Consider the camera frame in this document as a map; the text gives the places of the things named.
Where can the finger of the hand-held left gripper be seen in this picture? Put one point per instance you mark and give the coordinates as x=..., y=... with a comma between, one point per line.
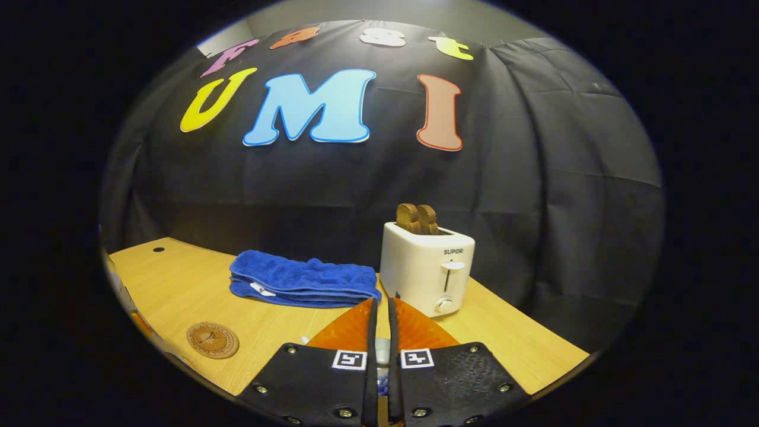
x=142, y=325

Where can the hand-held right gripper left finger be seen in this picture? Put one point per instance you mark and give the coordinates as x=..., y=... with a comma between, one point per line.
x=314, y=391

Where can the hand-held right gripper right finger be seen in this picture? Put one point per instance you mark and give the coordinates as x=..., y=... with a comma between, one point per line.
x=450, y=385

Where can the round brown coaster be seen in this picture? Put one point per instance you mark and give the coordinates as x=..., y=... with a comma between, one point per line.
x=212, y=340

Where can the folded blue towel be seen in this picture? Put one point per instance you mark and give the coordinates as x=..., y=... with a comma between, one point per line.
x=302, y=279

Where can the white toaster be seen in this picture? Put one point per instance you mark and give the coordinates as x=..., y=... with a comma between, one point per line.
x=415, y=267

